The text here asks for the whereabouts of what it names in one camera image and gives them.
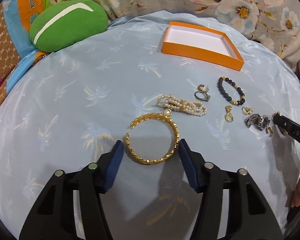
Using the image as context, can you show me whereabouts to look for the green plush pillow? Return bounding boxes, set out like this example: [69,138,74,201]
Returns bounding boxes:
[29,0,108,53]

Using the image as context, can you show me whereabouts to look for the gold knot earrings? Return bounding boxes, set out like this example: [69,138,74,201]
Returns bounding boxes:
[242,106,254,115]

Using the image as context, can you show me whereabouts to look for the orange shallow box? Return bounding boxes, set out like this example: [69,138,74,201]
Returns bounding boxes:
[161,22,244,72]

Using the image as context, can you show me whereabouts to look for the gold chain bangle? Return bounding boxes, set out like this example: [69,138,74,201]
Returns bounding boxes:
[123,110,180,165]

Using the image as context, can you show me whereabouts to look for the small gold hoop earring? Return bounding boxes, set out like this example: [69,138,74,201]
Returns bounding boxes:
[198,84,209,93]

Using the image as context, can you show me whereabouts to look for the silver metal watch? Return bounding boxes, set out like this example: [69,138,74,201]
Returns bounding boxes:
[245,114,270,131]

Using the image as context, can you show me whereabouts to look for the silver gemstone ring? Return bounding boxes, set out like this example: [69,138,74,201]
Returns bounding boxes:
[194,90,211,103]

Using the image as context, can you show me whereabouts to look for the colourful cartoon bedsheet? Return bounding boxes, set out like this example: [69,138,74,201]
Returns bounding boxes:
[0,0,67,106]

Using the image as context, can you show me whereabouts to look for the light blue palm-print cloth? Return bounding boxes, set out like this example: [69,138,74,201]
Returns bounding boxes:
[0,11,300,237]

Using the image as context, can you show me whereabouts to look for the white pearl bracelet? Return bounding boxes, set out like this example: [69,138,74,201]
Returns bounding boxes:
[155,94,208,117]

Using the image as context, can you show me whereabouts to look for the black bead bracelet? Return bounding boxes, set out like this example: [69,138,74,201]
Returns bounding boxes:
[217,76,246,106]

